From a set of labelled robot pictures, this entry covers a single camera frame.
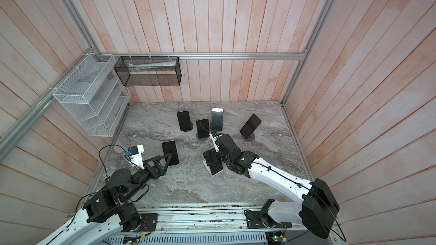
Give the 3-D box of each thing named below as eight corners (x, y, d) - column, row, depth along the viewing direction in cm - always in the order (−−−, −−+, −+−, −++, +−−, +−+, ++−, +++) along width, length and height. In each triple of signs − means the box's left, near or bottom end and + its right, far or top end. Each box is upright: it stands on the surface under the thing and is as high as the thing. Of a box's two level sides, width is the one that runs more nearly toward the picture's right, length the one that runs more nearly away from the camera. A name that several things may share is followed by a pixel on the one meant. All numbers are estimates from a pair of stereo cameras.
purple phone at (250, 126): (246, 142, 102) (250, 127, 90) (239, 134, 106) (242, 119, 94) (256, 136, 105) (261, 120, 93) (249, 128, 109) (253, 113, 97)
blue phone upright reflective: (211, 131, 108) (211, 118, 98) (211, 120, 114) (211, 107, 104) (222, 131, 108) (223, 118, 98) (222, 120, 114) (223, 107, 104)
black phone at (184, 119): (181, 132, 107) (176, 116, 95) (181, 127, 109) (176, 111, 97) (191, 131, 107) (188, 115, 95) (191, 126, 110) (188, 110, 98)
